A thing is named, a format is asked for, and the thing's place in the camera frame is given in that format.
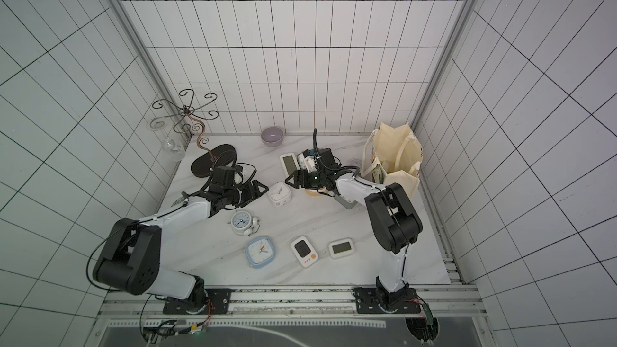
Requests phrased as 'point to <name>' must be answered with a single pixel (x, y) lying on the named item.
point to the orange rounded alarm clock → (312, 192)
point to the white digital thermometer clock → (341, 247)
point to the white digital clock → (289, 164)
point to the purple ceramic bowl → (272, 136)
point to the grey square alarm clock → (345, 203)
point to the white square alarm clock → (279, 193)
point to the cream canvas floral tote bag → (393, 154)
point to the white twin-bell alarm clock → (243, 223)
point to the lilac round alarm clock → (356, 162)
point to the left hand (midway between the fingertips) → (261, 195)
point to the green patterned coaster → (178, 201)
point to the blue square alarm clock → (259, 251)
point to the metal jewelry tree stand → (187, 120)
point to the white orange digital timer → (306, 254)
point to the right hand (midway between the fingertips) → (296, 175)
